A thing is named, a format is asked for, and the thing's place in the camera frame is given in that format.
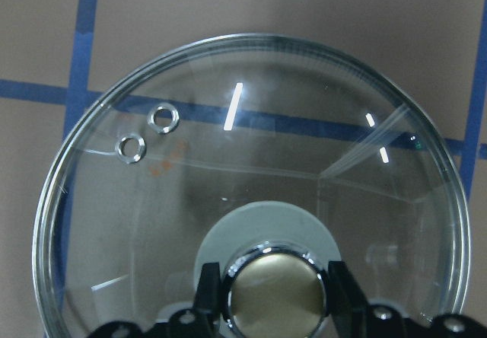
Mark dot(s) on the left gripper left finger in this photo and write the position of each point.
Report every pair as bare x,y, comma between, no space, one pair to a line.
207,297

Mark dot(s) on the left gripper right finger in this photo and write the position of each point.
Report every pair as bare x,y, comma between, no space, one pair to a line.
349,307

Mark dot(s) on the glass pot lid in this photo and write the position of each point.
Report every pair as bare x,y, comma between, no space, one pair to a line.
271,156

